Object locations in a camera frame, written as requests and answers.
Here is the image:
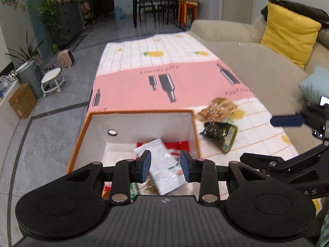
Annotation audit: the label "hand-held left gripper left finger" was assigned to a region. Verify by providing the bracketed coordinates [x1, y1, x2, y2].
[65, 150, 153, 204]

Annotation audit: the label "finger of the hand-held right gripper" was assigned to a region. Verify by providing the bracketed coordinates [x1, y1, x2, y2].
[270, 111, 308, 128]
[240, 153, 291, 178]

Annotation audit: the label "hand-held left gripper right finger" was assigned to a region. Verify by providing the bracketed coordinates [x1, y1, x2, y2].
[179, 150, 267, 204]

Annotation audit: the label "white snack packet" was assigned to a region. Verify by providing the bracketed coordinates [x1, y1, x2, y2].
[133, 138, 186, 196]

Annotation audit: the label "red snack packet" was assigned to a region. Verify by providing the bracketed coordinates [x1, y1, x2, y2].
[137, 141, 191, 158]

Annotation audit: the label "clear green snack packet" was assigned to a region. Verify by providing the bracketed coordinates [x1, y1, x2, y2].
[129, 177, 158, 203]

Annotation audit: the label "orange box with white inside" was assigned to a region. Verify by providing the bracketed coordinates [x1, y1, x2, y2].
[67, 109, 201, 202]

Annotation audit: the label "dark green snack packet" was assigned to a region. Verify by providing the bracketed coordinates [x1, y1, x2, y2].
[200, 121, 238, 154]

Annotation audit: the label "brown speckled snack packet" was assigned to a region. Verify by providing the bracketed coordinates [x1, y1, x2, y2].
[196, 97, 238, 122]

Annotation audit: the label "orange patterned snack packet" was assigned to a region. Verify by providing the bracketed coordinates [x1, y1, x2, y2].
[102, 182, 113, 199]

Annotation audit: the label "light blue cushion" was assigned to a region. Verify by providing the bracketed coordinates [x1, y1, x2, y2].
[299, 65, 329, 106]

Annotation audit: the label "beige sofa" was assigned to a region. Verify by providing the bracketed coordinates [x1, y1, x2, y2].
[189, 14, 329, 114]

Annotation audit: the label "printed pink white tablecloth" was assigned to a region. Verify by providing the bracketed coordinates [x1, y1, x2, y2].
[86, 32, 324, 214]

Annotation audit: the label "yellow cushion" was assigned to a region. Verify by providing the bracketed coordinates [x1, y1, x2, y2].
[261, 0, 322, 70]

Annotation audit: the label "grey striped cushion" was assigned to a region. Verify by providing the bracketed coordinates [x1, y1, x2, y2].
[316, 27, 329, 48]

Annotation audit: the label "dark blanket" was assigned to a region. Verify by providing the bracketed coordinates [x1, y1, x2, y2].
[261, 0, 329, 29]

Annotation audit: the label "white round stool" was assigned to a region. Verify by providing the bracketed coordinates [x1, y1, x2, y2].
[40, 67, 66, 98]

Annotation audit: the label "brown cardboard box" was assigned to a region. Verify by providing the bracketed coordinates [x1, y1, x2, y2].
[8, 82, 38, 119]

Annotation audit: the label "grey trash bin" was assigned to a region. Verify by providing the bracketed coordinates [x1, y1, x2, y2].
[15, 59, 46, 100]

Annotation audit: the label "orange plastic stool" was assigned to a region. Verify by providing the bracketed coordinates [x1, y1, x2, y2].
[177, 0, 199, 28]

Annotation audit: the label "white side cabinet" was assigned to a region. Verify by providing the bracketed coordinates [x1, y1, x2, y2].
[0, 74, 22, 134]

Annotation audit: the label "dark grey cabinet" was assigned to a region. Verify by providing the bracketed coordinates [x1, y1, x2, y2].
[55, 0, 83, 48]

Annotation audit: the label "long-leaf potted plant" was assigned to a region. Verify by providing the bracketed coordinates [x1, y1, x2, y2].
[5, 30, 46, 68]

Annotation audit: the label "cluttered dark shelf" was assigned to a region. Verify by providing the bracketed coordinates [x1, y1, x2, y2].
[78, 0, 96, 30]

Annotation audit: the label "green ivy plant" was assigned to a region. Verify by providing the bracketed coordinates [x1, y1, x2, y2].
[37, 0, 78, 45]

